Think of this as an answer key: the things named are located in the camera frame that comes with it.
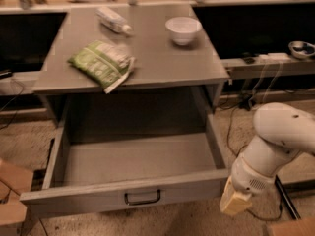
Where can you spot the cardboard box bottom right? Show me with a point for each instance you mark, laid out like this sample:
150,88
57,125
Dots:
299,227

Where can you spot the white power strip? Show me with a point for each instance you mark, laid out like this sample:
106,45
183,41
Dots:
274,57

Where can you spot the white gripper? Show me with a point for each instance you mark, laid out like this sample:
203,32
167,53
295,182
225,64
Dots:
248,178

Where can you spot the black metal floor bar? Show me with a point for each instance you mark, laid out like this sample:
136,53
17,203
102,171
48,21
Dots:
289,205

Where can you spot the clear plastic water bottle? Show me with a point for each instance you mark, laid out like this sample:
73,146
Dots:
113,21

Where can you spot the green snack bag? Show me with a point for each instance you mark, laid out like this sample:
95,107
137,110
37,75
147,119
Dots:
107,64

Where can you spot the black remote on shelf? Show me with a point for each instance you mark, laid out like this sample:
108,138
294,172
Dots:
248,58

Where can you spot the grey top drawer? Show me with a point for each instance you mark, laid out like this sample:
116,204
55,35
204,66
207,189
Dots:
131,142

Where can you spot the cardboard box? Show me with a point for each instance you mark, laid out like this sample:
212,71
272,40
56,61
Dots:
299,227
14,180

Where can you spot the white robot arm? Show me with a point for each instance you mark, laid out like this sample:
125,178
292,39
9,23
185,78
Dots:
282,133

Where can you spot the cardboard box left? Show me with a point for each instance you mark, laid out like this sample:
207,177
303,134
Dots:
14,180

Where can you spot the black top drawer handle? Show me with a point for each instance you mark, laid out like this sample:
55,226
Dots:
139,199

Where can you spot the white ceramic bowl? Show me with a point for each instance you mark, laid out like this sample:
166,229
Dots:
183,30

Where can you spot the metal bowl on shelf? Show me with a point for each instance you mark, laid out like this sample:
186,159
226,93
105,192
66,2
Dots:
301,49

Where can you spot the grey drawer cabinet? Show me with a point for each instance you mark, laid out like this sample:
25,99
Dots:
159,62

